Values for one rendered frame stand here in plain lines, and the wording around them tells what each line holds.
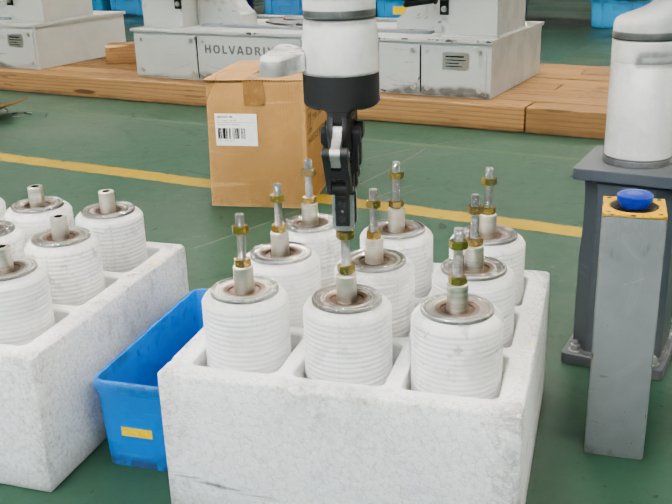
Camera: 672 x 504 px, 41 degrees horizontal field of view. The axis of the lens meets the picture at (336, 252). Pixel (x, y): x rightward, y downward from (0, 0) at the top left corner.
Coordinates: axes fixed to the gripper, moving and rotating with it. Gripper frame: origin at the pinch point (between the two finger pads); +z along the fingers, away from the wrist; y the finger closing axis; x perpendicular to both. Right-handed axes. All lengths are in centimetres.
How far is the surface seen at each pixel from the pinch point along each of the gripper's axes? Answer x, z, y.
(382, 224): -1.7, 10.0, 24.7
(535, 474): -21.3, 35.3, 6.6
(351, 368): -0.8, 16.0, -4.6
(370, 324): -2.8, 11.2, -3.8
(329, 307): 1.5, 9.9, -2.7
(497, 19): -23, 3, 208
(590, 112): -50, 28, 183
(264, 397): 8.2, 18.7, -6.6
